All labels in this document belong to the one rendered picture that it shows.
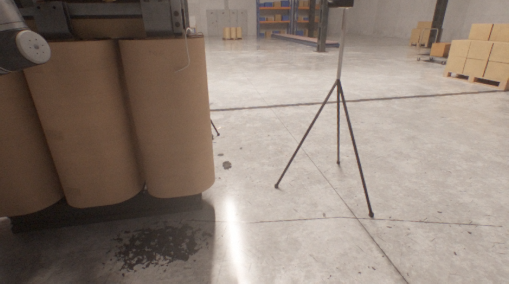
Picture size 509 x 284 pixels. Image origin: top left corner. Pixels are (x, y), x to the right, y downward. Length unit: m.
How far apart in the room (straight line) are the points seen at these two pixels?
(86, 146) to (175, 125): 0.45
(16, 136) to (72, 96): 0.36
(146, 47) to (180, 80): 0.21
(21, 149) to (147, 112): 0.65
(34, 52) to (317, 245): 1.50
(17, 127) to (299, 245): 1.55
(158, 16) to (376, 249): 1.61
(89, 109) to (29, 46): 0.49
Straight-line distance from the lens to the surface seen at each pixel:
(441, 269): 1.74
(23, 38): 1.10
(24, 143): 1.74
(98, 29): 1.54
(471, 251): 1.93
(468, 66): 6.59
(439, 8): 13.48
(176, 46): 1.34
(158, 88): 1.38
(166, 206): 1.86
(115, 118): 1.53
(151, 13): 1.38
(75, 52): 1.45
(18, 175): 1.80
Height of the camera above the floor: 1.15
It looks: 22 degrees down
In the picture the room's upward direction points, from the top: 1 degrees counter-clockwise
